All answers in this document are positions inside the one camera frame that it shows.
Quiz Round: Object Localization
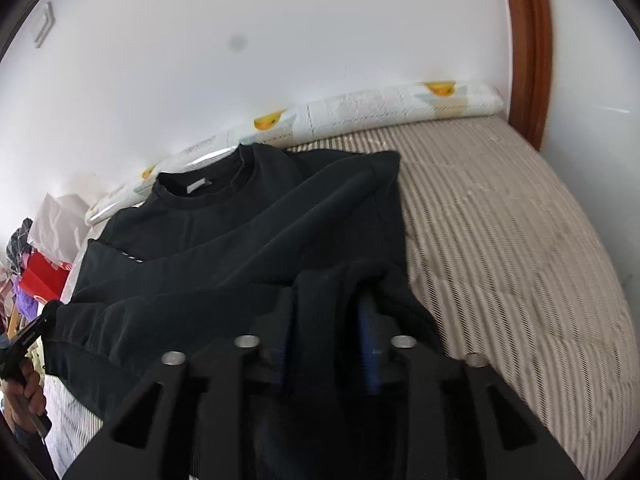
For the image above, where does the grey striped quilted mattress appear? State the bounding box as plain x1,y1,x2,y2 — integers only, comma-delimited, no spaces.
44,115,640,480

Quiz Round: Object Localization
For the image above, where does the grey plaid cloth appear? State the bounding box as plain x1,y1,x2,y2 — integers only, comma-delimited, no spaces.
6,218,32,268

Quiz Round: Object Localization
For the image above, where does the black long-sleeve sweatshirt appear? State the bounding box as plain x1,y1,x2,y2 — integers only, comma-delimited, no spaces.
41,142,446,480

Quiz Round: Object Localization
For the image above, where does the white wall light switch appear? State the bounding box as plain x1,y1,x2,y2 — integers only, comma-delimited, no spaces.
34,1,55,49

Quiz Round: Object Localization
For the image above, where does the white patterned rolled mat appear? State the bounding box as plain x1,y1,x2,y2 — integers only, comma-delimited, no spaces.
85,80,504,226

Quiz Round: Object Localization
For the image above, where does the person's left hand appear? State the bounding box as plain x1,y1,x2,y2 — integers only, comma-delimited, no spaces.
2,358,47,434

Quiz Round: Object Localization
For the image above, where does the white Miniso plastic bag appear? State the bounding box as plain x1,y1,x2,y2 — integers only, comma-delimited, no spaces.
27,194,89,266

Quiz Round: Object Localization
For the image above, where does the brown wooden door frame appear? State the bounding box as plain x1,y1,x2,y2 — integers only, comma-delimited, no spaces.
508,0,553,150

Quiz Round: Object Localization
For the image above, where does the red paper shopping bag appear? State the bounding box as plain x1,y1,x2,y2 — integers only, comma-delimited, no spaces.
20,250,70,304

